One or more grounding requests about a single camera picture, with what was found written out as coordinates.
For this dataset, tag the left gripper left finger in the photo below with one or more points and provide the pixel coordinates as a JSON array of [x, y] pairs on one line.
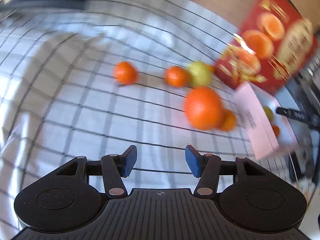
[[115, 167]]

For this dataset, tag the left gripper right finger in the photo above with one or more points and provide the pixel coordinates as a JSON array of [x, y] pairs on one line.
[[205, 167]]

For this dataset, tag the small green guava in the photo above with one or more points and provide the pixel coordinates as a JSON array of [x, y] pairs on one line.
[[269, 113]]

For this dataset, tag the small tangerine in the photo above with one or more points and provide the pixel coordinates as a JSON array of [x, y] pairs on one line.
[[229, 122]]

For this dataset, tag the large orange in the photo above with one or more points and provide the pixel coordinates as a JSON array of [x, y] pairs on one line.
[[203, 108]]

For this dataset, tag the large green guava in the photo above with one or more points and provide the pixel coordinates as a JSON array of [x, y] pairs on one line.
[[199, 74]]

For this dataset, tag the tiny kumquat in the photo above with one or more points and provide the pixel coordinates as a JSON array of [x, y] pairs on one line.
[[211, 68]]

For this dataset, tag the computer case glass panel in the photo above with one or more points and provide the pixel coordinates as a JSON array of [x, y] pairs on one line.
[[299, 100]]

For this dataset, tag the pink cardboard box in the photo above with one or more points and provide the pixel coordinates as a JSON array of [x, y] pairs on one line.
[[249, 100]]

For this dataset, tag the red snack bag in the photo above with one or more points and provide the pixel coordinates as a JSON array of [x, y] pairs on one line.
[[272, 45]]

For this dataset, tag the checkered white tablecloth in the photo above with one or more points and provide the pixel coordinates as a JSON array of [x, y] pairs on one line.
[[59, 100]]

